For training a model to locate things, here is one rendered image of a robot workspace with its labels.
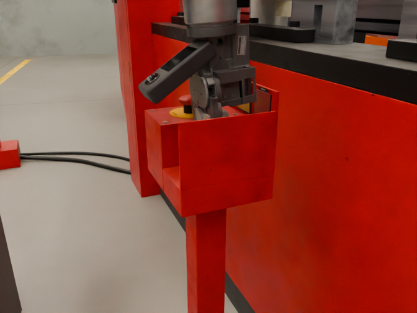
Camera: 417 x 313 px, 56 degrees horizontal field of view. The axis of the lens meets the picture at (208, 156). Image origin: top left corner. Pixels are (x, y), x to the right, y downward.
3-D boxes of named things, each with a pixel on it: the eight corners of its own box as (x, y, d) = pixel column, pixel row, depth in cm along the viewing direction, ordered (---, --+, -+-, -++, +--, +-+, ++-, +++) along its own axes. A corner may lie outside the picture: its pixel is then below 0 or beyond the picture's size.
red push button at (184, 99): (175, 114, 71) (175, 94, 69) (196, 112, 72) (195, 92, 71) (182, 120, 67) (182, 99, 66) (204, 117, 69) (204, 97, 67)
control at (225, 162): (147, 169, 76) (141, 76, 69) (222, 157, 82) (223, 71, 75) (181, 218, 59) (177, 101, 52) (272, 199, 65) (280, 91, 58)
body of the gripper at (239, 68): (257, 106, 58) (255, 22, 54) (205, 117, 56) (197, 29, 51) (234, 95, 65) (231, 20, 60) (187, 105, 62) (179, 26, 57)
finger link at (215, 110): (224, 143, 58) (221, 84, 54) (215, 145, 57) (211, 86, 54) (211, 133, 62) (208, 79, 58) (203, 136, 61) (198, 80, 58)
